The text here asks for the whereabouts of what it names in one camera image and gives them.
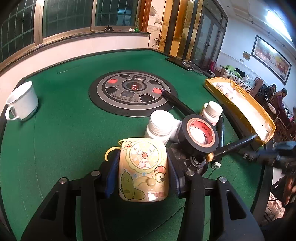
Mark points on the cream cartoon toy gadget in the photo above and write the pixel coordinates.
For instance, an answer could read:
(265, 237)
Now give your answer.
(143, 173)

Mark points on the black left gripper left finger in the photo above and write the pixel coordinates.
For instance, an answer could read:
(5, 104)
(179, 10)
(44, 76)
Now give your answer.
(108, 178)

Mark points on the round mahjong table control panel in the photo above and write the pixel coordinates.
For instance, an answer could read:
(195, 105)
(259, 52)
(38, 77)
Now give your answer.
(131, 93)

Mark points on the small white bottle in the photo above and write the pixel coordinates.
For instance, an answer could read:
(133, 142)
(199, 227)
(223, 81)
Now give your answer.
(160, 126)

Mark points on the black marker purple cap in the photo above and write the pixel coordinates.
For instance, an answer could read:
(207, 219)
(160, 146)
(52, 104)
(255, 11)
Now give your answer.
(184, 109)

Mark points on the framed wall painting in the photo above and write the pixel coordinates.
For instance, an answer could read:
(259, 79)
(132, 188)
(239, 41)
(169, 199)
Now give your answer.
(272, 59)

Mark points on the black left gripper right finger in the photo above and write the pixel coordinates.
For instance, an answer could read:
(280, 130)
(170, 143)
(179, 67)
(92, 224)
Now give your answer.
(177, 170)

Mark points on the white ceramic mug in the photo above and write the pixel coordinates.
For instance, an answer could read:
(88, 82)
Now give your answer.
(22, 103)

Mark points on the seated person in background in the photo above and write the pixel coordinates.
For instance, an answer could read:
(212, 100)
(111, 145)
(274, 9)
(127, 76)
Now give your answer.
(276, 103)

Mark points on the black phone on table edge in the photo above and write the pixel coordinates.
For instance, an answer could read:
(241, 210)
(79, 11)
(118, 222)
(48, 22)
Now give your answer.
(181, 63)

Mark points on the black tape roll red core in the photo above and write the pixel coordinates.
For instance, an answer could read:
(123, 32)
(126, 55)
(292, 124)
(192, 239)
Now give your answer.
(197, 136)

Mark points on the white pill bottle red label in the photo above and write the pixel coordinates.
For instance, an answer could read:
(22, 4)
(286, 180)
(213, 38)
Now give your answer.
(212, 112)

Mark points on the yellow lined storage box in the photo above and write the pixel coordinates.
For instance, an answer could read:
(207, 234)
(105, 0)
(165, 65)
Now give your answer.
(252, 115)

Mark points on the black marker yellow band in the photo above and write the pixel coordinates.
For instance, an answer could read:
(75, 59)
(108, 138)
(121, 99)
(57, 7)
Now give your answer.
(223, 151)

